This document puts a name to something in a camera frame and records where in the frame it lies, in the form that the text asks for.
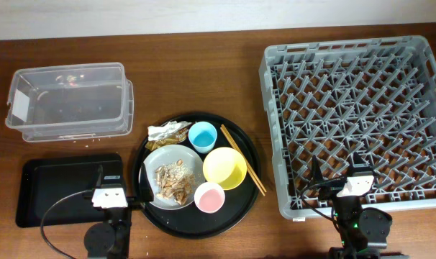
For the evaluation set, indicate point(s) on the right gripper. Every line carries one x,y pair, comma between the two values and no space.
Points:
316,175

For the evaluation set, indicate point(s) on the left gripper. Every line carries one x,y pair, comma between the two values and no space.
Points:
144,186

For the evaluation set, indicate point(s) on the gold snack wrapper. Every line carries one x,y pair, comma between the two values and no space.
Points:
173,139

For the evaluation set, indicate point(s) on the pink plastic cup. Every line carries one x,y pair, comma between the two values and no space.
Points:
209,197

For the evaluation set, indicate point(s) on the blue plastic cup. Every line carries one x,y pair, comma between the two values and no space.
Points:
202,135

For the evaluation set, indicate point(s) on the yellow plastic bowl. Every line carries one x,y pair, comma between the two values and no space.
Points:
226,167

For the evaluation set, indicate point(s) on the white napkin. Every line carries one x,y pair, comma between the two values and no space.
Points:
162,132

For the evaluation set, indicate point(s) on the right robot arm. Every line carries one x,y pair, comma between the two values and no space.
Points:
363,231

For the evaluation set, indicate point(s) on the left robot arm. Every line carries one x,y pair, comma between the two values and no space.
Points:
111,237

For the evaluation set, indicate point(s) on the grey dishwasher rack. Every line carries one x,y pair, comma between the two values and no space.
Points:
374,97

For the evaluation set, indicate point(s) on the clear plastic waste bin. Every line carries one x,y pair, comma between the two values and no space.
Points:
71,102

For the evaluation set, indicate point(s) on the food scraps pile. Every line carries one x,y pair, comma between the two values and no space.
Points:
175,181

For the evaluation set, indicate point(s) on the grey plate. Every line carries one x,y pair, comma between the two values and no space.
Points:
167,155

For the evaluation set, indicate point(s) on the round black serving tray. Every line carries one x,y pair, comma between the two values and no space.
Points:
190,222

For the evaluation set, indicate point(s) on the black rectangular tray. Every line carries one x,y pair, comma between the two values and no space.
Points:
45,181

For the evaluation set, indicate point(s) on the wooden chopstick lower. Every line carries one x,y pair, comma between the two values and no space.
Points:
239,156

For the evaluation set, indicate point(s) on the wooden chopstick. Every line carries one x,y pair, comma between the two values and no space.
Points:
239,156
241,153

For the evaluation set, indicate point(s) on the wooden chopstick upper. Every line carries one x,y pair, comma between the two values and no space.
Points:
241,153

